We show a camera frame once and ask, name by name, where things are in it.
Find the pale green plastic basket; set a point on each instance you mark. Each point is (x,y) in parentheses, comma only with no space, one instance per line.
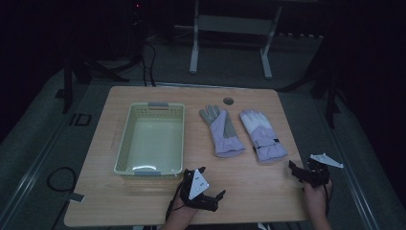
(154,143)

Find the person's left hand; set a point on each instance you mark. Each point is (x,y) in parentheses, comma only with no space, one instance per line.
(183,211)

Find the black metal stand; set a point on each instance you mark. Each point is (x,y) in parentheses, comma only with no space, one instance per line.
(67,86)

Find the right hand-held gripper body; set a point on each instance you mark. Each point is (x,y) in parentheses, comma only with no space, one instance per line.
(317,174)

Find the lilac glove with white fingers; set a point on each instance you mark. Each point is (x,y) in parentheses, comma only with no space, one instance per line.
(265,140)

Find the white metal table frame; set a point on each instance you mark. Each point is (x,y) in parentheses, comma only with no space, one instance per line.
(233,25)

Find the lilac glove with grey palm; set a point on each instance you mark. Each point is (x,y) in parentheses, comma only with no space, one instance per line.
(223,140)

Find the person's right hand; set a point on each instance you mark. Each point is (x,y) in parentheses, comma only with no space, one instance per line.
(314,198)

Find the dark device with red light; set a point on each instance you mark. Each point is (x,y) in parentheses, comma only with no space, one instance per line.
(138,9)

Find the grey floor tag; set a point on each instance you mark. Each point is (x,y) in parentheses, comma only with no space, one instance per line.
(76,197)

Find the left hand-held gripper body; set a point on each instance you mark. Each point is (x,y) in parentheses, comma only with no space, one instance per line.
(198,187)

